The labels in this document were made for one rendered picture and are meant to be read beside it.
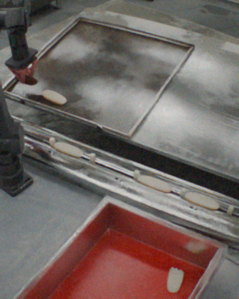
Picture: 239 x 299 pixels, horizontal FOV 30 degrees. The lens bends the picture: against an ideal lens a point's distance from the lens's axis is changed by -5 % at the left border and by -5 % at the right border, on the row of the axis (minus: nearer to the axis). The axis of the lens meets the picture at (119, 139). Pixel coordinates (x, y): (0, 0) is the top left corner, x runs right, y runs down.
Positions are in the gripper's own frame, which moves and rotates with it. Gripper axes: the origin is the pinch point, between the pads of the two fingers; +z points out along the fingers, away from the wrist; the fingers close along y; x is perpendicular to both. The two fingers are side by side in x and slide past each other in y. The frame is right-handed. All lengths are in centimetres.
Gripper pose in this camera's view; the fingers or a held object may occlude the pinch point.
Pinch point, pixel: (25, 77)
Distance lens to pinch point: 152.2
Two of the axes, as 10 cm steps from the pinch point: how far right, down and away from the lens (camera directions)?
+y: -5.5, 6.2, -5.6
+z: 0.7, 7.0, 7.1
